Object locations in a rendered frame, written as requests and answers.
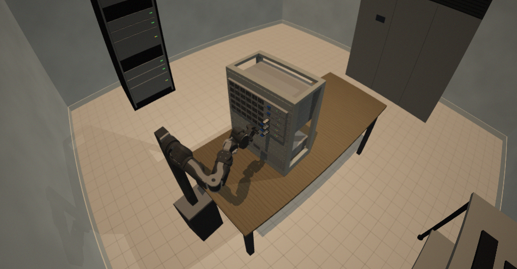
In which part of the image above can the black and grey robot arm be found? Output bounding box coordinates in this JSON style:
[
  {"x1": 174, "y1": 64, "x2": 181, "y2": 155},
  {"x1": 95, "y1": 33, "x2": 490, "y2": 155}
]
[{"x1": 160, "y1": 132, "x2": 238, "y2": 193}]

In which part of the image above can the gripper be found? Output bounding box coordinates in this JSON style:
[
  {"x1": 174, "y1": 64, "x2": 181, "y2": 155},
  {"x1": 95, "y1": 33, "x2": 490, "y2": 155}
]
[{"x1": 229, "y1": 124, "x2": 259, "y2": 149}]

